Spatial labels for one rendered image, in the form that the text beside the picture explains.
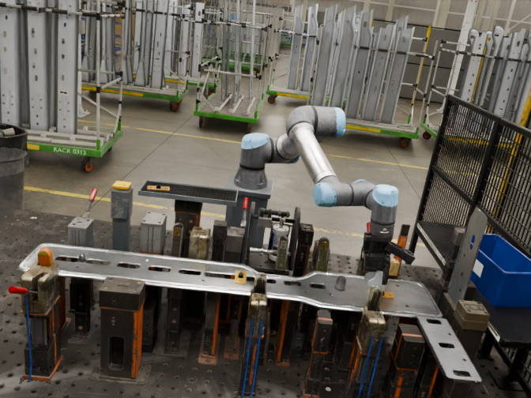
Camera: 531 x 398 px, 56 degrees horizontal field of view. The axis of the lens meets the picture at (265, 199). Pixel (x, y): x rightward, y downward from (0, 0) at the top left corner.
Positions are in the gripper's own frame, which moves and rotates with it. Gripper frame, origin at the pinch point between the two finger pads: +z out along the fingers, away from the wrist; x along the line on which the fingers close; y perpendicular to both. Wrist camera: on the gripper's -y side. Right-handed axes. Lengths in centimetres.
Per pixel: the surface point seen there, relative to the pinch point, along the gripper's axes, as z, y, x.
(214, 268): -2, 56, -9
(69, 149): 54, 241, -359
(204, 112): 65, 133, -624
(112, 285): -7, 84, 13
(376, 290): -7.5, 5.1, 13.2
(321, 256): -1.8, 18.0, -19.2
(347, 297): 3.1, 11.1, 0.4
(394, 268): 0.7, -8.2, -15.9
